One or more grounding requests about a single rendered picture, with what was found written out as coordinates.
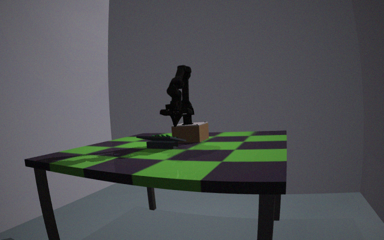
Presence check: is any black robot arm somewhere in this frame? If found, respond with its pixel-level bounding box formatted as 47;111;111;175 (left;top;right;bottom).
165;65;194;125

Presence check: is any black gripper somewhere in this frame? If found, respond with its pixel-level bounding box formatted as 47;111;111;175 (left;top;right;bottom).
160;99;193;127

